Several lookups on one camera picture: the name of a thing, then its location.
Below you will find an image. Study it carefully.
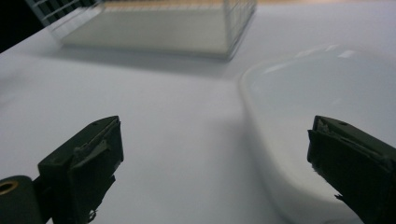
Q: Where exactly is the white wire mesh basket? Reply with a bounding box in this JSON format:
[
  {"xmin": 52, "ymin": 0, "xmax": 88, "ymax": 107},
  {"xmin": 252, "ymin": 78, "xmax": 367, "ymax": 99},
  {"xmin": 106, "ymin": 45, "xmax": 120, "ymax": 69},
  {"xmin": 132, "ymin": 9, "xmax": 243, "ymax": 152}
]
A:
[{"xmin": 25, "ymin": 0, "xmax": 258, "ymax": 61}]

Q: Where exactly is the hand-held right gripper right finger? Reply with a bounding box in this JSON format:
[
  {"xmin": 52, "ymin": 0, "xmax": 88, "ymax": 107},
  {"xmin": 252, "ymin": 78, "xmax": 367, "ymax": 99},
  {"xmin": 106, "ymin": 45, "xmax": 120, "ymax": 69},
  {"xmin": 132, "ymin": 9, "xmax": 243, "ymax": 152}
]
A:
[{"xmin": 306, "ymin": 115, "xmax": 396, "ymax": 224}]

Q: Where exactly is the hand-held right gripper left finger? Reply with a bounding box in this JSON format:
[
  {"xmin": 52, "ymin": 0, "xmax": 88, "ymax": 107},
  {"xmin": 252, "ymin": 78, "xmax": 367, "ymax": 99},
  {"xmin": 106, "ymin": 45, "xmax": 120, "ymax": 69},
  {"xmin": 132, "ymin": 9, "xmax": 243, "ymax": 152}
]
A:
[{"xmin": 36, "ymin": 115, "xmax": 125, "ymax": 224}]

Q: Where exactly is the white plate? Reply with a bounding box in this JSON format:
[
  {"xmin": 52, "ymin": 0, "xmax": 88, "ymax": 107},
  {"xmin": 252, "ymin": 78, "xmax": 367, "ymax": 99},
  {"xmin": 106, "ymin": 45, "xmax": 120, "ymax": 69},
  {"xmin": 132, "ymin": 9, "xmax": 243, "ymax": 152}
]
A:
[{"xmin": 238, "ymin": 43, "xmax": 396, "ymax": 224}]

